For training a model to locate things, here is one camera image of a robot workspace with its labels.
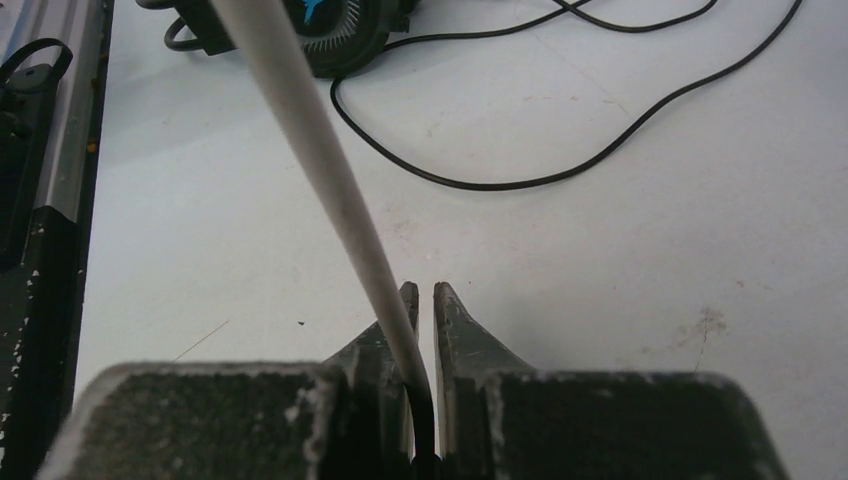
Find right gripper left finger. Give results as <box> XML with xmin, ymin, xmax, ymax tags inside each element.
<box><xmin>36</xmin><ymin>281</ymin><xmax>422</xmax><ymax>480</ymax></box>

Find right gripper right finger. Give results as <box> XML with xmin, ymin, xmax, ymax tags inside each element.
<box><xmin>434</xmin><ymin>282</ymin><xmax>788</xmax><ymax>479</ymax></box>

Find black blue headphones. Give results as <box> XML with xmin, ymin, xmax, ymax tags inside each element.
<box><xmin>136</xmin><ymin>0</ymin><xmax>419</xmax><ymax>79</ymax></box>

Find black blue headphone cable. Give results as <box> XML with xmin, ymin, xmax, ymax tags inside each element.
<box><xmin>329</xmin><ymin>0</ymin><xmax>804</xmax><ymax>193</ymax></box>

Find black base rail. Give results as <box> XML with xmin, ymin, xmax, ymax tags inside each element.
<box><xmin>1</xmin><ymin>1</ymin><xmax>115</xmax><ymax>479</ymax></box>

